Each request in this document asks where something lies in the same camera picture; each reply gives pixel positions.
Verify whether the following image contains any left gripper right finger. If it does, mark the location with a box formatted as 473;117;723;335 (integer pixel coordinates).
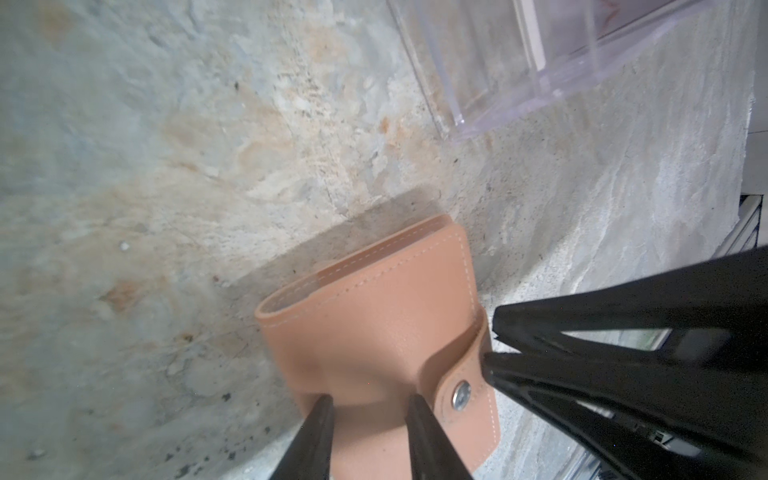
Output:
405;394;472;480

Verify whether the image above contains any clear acrylic card stand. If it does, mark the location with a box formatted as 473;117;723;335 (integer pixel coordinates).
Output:
388;0;710;140

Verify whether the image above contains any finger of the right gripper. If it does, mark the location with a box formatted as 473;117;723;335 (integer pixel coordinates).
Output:
482;353;767;479
492;247;767;369

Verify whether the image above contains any aluminium mounting rail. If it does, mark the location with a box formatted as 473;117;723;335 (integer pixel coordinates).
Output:
713;194;767;258

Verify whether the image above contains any white floral VIP card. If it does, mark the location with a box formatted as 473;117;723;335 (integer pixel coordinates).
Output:
517;0;669;71

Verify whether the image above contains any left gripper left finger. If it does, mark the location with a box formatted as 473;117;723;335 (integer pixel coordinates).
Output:
270;394;335;480

